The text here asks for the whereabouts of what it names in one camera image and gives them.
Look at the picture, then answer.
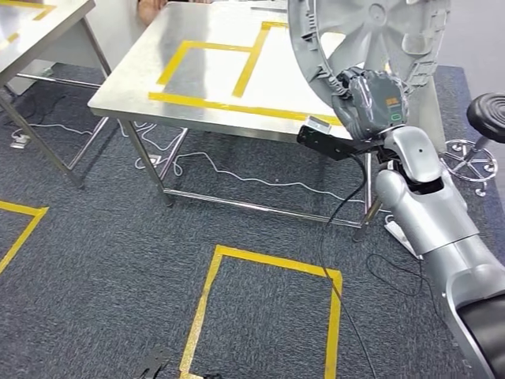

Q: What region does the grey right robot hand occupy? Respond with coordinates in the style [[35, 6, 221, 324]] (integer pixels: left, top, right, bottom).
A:
[[331, 68, 409, 142]]

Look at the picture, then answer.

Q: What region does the silver plastic wheel hubcap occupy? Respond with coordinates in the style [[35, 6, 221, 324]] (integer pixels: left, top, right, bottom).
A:
[[287, 0, 451, 103]]

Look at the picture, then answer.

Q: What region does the stainless steel workbench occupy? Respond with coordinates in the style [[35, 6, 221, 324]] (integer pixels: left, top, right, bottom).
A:
[[87, 0, 385, 244], [0, 0, 112, 190]]

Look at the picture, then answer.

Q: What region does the yellow tape on workbench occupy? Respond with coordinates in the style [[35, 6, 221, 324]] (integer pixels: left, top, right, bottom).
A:
[[0, 0, 57, 51]]

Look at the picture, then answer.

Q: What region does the white table leg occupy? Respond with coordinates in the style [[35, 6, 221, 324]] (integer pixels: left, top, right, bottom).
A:
[[417, 75, 447, 156]]

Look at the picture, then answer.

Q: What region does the black stool with chrome base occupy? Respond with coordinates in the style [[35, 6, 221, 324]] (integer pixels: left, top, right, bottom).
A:
[[439, 92, 505, 198]]

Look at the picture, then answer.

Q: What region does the person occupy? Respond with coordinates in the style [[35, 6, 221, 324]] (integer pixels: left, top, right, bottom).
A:
[[138, 0, 214, 26]]

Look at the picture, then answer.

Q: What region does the yellow floor tape line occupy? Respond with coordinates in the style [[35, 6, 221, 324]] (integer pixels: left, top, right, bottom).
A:
[[0, 200, 50, 276]]

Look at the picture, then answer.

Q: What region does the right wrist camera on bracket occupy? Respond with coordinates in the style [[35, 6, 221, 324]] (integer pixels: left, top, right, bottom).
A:
[[296, 115, 385, 162]]

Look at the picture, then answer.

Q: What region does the white floor cable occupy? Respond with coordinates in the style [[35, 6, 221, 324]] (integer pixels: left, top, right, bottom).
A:
[[10, 120, 391, 216]]

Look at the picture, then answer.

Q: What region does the black camera cable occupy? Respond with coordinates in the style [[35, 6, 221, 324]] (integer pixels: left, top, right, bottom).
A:
[[317, 154, 379, 379]]

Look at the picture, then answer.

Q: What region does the black floor cable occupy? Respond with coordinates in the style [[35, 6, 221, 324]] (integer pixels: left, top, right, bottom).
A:
[[367, 253, 442, 315]]

